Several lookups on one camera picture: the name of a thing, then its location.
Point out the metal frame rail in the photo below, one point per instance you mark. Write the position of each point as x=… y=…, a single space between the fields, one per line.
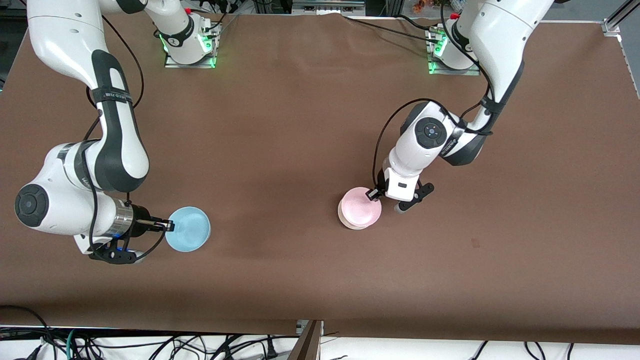
x=327 y=5

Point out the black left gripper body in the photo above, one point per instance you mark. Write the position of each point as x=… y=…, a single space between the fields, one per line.
x=381 y=181

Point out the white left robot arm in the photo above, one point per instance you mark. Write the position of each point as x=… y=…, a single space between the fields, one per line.
x=500 y=35

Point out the aluminium table edge rail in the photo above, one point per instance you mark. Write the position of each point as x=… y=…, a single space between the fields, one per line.
x=630 y=64

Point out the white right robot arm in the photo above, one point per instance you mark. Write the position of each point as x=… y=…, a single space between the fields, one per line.
x=65 y=45

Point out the pink bowl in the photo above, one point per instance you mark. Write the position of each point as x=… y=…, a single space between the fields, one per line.
x=357 y=207

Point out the dark wooden post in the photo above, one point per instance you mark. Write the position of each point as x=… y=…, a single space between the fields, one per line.
x=307 y=345

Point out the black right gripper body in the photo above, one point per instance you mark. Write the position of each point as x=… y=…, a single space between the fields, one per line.
x=141 y=226

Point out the brown table cover sheet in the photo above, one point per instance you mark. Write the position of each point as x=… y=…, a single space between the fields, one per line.
x=300 y=150

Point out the light blue bowl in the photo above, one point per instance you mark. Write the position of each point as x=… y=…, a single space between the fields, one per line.
x=192 y=230

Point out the white bowl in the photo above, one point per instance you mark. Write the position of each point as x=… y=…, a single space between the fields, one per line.
x=352 y=226

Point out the aluminium profile bar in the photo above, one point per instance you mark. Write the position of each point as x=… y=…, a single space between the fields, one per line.
x=612 y=24

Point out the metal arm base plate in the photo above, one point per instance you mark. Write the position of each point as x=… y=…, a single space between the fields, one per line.
x=452 y=71
x=190 y=65

